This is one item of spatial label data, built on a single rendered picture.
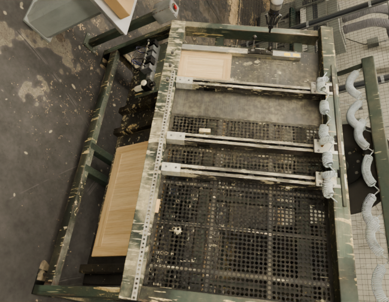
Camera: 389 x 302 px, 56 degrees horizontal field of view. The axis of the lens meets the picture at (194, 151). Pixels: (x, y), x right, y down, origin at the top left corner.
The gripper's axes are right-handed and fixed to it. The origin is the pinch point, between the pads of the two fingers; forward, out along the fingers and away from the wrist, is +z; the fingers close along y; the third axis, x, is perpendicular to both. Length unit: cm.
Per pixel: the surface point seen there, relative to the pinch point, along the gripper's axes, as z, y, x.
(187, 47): 11, 64, 16
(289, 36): 13.0, -18.4, -6.4
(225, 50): 11.4, 33.6, 16.2
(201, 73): 14, 51, 39
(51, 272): 45, 137, 193
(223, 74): 13, 33, 39
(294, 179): 10, -18, 124
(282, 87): 8, -11, 51
